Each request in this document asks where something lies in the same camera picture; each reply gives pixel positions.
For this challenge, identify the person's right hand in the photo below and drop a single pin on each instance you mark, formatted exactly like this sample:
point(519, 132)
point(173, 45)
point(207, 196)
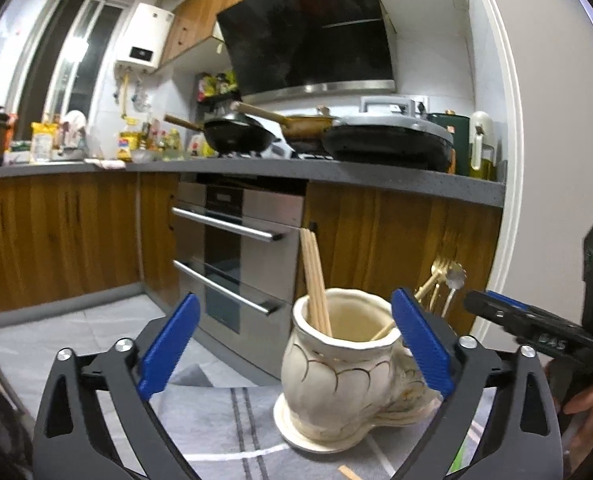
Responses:
point(582, 443)

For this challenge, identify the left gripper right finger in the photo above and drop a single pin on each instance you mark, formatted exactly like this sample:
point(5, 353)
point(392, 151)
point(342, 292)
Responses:
point(521, 439)

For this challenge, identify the stainless steel oven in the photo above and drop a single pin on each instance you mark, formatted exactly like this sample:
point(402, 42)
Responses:
point(237, 250)

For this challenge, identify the grey electric griddle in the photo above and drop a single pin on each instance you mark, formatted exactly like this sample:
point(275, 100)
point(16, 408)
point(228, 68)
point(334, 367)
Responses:
point(388, 131)

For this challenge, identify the white oil bottle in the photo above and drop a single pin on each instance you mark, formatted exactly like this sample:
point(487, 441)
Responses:
point(482, 146)

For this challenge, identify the gold fork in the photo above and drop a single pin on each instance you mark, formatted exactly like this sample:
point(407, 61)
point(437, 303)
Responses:
point(427, 294)

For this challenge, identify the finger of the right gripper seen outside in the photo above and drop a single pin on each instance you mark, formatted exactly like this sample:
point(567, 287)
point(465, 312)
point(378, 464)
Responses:
point(568, 344)

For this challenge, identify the black range hood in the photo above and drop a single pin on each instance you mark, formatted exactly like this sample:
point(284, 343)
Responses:
point(284, 48)

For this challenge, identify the wooden lower cabinets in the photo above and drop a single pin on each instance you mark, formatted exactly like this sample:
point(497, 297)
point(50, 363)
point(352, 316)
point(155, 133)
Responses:
point(65, 235)

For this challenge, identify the dark green appliance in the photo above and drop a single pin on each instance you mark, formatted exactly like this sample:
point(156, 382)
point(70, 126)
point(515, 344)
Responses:
point(458, 126)

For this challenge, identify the silver metal spoon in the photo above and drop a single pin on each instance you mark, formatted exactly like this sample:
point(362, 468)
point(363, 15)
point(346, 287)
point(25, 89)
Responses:
point(455, 279)

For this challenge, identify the white water heater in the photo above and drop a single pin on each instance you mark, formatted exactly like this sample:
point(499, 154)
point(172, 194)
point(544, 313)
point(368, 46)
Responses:
point(142, 44)

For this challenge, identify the grey kitchen countertop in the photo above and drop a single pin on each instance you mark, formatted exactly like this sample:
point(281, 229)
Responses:
point(400, 179)

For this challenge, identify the window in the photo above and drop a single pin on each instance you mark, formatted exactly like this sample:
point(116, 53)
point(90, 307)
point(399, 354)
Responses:
point(67, 64)

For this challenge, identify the white ceramic utensil holder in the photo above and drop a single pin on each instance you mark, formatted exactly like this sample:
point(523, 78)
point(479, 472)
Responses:
point(336, 388)

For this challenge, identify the black wok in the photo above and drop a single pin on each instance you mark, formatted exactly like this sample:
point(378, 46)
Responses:
point(233, 133)

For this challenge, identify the wooden chopstick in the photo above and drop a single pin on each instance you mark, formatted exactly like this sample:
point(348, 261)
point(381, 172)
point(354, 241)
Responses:
point(348, 473)
point(315, 283)

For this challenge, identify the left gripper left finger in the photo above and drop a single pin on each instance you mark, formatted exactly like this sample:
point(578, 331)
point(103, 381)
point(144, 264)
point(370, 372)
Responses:
point(71, 439)

